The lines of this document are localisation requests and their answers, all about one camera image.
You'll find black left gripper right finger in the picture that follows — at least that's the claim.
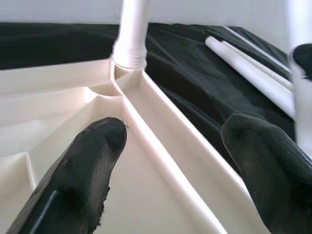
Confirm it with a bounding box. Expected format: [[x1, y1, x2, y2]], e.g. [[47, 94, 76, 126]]
[[220, 114, 312, 234]]

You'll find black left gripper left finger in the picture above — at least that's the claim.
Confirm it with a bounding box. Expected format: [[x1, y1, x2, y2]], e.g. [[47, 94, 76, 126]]
[[6, 116, 128, 234]]

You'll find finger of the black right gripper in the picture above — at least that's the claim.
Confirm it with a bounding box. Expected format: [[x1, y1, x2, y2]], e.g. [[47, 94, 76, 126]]
[[292, 43, 312, 80]]

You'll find white plastic table top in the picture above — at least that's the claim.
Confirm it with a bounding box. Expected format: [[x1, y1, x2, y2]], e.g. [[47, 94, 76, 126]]
[[0, 58, 273, 234]]

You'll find black cloth table cover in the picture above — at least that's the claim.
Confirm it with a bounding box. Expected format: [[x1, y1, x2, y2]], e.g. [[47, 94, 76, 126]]
[[0, 21, 312, 171]]

